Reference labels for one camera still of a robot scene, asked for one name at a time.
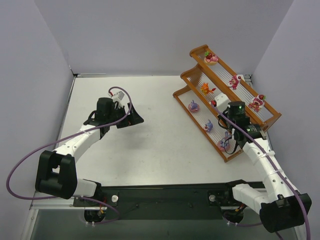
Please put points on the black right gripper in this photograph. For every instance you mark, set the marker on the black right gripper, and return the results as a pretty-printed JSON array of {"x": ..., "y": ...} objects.
[{"x": 225, "y": 120}]

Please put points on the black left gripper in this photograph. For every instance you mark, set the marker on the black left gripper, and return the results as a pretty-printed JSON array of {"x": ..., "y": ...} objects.
[{"x": 127, "y": 116}]

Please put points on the pink bear cake toy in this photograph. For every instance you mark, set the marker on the pink bear cake toy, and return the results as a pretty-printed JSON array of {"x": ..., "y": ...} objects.
[{"x": 234, "y": 81}]

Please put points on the purple bunny toy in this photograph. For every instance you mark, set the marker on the purple bunny toy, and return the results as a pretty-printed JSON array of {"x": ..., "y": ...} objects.
[{"x": 208, "y": 126}]

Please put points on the orange dragon toy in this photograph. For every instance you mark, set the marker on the orange dragon toy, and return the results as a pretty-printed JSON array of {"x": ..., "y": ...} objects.
[{"x": 205, "y": 89}]

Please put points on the purple creature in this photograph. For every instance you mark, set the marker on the purple creature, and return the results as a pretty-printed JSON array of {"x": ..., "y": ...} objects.
[{"x": 193, "y": 107}]

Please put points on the pink bear strawberry toy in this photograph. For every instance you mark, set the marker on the pink bear strawberry toy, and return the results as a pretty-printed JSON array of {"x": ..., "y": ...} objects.
[{"x": 210, "y": 58}]

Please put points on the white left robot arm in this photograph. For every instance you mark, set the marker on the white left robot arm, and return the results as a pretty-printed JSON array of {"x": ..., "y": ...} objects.
[{"x": 56, "y": 172}]

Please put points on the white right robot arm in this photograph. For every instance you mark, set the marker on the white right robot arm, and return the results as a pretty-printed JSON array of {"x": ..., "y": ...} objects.
[{"x": 283, "y": 206}]

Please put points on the wooden tiered shelf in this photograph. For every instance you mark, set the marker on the wooden tiered shelf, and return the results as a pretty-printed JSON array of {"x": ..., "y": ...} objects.
[{"x": 210, "y": 85}]

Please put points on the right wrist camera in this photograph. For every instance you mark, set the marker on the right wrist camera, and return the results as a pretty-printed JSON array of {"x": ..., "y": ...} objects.
[{"x": 220, "y": 102}]

